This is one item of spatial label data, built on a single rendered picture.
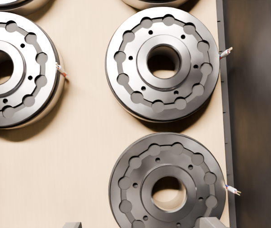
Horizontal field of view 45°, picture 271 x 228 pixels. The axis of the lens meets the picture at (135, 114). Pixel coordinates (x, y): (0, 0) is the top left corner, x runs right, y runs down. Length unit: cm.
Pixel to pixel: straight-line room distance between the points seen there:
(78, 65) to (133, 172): 12
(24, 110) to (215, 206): 18
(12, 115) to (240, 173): 21
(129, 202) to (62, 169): 7
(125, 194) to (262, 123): 13
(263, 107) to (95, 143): 15
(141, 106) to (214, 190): 10
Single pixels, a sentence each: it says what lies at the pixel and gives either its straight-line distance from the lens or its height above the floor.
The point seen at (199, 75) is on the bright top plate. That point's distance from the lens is 29.
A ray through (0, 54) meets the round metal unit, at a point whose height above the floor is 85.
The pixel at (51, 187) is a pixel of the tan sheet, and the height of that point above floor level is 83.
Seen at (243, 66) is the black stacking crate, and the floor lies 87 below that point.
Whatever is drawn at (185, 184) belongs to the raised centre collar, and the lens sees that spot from 28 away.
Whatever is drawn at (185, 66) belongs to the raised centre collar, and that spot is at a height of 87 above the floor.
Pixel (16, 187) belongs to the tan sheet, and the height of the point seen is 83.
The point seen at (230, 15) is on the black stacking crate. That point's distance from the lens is 33.
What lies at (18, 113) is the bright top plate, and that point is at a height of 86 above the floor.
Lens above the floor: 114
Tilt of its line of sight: 86 degrees down
